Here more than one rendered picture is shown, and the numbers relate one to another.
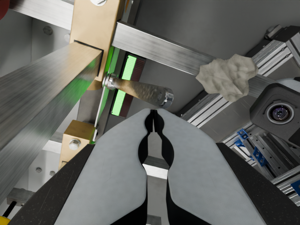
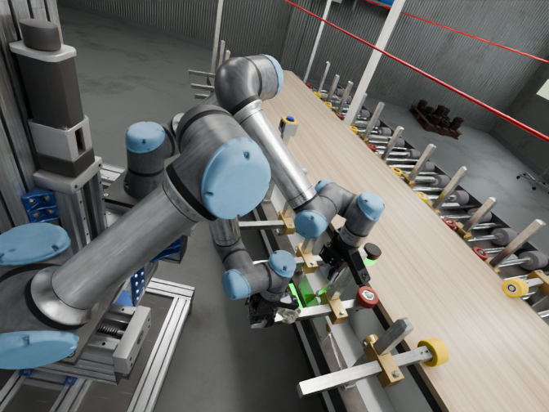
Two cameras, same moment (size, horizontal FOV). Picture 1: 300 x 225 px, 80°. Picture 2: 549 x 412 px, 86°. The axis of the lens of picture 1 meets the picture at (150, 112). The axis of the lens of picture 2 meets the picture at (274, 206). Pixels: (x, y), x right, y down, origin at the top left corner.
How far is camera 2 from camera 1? 96 cm
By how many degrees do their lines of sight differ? 38
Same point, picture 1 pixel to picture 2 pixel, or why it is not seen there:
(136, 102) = (228, 309)
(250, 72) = (287, 318)
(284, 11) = not seen: outside the picture
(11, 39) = (347, 297)
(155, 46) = (318, 310)
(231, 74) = (292, 314)
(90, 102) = not seen: hidden behind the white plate
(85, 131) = (309, 270)
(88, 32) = (336, 302)
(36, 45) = not seen: hidden behind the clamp
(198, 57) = (304, 315)
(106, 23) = (334, 307)
